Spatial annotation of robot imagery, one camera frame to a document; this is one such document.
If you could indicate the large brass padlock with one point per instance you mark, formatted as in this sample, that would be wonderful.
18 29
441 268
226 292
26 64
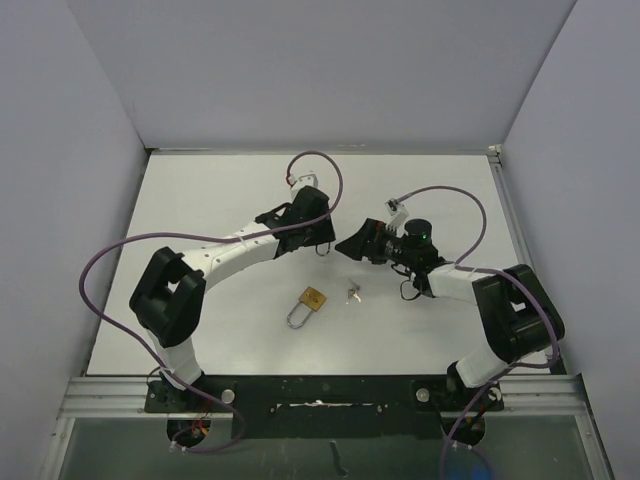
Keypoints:
309 302

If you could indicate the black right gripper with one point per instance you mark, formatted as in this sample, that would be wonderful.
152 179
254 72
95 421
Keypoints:
358 246

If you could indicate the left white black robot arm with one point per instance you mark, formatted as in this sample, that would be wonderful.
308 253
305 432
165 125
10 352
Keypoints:
168 299

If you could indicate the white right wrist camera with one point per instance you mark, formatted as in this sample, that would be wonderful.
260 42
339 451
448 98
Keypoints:
398 215

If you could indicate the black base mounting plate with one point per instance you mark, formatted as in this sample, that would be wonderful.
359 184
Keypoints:
318 407

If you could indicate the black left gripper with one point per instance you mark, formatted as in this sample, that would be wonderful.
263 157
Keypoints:
323 235

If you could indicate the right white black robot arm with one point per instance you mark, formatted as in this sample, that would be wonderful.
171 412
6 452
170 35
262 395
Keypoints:
517 316

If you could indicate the silver key bunch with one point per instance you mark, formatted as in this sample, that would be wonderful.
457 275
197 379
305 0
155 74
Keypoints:
353 293

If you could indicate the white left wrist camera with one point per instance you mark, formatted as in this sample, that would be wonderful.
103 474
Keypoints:
297 183

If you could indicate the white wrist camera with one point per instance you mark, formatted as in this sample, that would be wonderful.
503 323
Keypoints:
398 215
297 183

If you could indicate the small brass padlock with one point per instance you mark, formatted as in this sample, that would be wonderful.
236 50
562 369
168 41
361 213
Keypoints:
323 250

